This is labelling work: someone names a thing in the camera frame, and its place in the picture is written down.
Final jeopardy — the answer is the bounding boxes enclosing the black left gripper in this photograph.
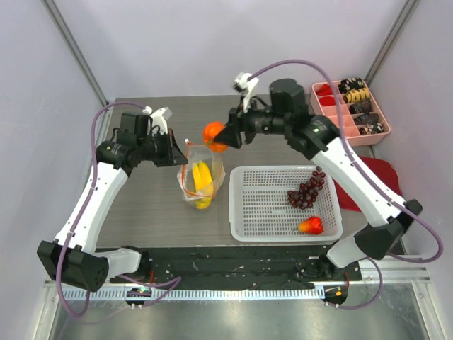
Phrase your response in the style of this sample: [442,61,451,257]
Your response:
[137,128,188,167]

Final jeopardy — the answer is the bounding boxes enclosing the orange toy pumpkin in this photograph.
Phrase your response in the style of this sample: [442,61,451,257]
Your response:
[202,122,229,152]

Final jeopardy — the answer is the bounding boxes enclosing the clear zip bag orange zipper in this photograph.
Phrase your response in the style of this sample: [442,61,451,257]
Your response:
[177,139,225,210]

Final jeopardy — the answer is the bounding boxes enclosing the yellow toy banana bunch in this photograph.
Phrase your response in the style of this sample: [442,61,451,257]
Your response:
[192,161,214,210]

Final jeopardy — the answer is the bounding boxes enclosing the dark red toy grapes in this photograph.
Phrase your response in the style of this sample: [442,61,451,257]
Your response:
[287,166,326,210]

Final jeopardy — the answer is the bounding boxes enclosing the red toy pepper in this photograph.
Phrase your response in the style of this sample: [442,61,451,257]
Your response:
[294,216,323,235]

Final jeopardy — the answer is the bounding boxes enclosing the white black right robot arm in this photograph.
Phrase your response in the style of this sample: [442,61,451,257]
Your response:
[214,74,423,280]

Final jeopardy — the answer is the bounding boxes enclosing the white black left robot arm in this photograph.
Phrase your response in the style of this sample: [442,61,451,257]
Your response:
[37,107,188,293]

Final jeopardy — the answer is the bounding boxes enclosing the white perforated plastic basket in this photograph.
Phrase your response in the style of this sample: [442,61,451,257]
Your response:
[229,165,343,243]

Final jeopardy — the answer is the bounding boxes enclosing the red cloth piece lower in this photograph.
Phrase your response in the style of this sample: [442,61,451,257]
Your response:
[319,96,336,107]

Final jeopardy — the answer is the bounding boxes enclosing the red cloth piece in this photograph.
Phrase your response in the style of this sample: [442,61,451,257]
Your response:
[314,83,334,97]
[319,96,336,107]

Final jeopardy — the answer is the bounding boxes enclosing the red cloth piece upper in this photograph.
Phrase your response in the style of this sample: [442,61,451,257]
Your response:
[314,83,334,97]

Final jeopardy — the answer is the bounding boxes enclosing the black floral rolled cloth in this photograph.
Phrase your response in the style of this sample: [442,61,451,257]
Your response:
[338,77,365,94]

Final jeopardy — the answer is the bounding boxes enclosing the yellow striped rolled cloth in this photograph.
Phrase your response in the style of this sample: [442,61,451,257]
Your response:
[343,88,371,103]

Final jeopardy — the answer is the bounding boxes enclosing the pink compartment tray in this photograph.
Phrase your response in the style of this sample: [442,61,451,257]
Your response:
[310,80,391,147]

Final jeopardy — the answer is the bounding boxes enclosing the dark brown rolled cloth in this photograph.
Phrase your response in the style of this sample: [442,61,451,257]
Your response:
[349,98,372,114]

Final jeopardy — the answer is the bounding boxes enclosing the dark patterned rolled cloth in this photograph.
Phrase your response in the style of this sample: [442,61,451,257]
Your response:
[354,113,379,125]

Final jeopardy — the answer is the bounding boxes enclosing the dark dotted rolled cloth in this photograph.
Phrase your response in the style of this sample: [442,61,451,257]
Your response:
[358,122,384,136]

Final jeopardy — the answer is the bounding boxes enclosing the folded red cloth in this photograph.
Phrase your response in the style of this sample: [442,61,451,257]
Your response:
[333,157,402,212]

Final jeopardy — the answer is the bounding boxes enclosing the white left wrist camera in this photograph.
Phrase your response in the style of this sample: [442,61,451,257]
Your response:
[142,106,172,136]

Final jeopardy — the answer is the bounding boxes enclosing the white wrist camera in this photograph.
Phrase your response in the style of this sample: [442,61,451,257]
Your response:
[142,106,172,136]
[233,72,259,113]

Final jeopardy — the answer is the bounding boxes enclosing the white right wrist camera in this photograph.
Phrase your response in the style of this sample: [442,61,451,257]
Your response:
[233,72,259,113]

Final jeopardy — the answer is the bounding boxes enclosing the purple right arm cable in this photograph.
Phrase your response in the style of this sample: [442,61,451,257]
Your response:
[247,59,444,310]

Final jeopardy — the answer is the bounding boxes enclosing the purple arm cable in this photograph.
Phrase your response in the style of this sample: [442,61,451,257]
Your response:
[55,101,182,318]
[247,59,444,310]

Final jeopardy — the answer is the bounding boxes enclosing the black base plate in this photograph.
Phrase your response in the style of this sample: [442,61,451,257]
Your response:
[128,245,362,291]

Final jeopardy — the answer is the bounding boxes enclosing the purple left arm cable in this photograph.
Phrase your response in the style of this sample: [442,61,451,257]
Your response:
[55,101,182,318]

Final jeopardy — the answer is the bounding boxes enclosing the white slotted cable duct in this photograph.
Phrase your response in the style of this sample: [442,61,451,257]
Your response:
[59,287,326,301]

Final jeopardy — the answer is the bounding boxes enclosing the aluminium frame rail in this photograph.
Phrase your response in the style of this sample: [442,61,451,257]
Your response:
[41,0,110,106]

